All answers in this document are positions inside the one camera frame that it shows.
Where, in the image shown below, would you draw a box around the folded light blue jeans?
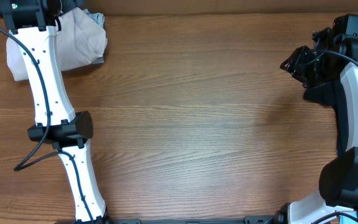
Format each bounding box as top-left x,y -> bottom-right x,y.
83,9 -> 105,64

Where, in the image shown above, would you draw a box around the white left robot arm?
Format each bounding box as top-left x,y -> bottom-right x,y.
0,0 -> 109,223

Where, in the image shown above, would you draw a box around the light blue cloth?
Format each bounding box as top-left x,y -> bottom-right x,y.
338,213 -> 358,224

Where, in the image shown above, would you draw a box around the black garment pile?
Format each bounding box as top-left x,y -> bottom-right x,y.
303,81 -> 358,218

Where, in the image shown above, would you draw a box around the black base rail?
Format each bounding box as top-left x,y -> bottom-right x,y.
54,215 -> 288,224

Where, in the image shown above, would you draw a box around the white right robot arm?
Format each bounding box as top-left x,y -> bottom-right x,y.
269,14 -> 358,223

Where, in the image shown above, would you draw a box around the beige khaki shorts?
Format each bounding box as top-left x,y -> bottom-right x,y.
6,7 -> 108,82

